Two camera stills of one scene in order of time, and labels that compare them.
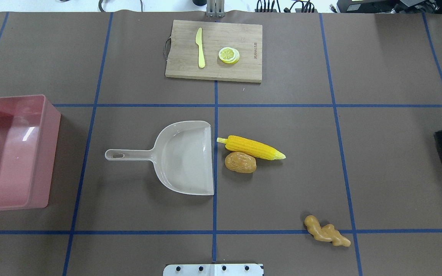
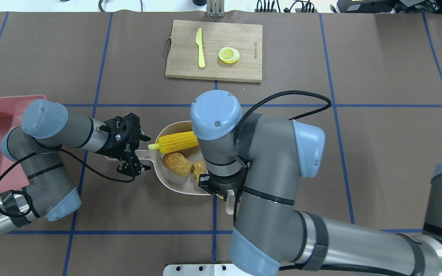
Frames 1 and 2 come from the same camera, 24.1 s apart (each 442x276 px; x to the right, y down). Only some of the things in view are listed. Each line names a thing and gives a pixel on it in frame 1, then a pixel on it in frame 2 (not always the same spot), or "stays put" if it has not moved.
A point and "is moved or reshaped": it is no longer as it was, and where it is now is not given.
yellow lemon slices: x=229 y=55 stays put
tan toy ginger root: x=328 y=233 is moved or reshaped
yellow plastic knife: x=201 y=61 stays put
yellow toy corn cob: x=237 y=144 is moved or reshaped
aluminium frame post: x=215 y=9 stays put
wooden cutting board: x=214 y=50 stays put
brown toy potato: x=240 y=162 is moved or reshaped
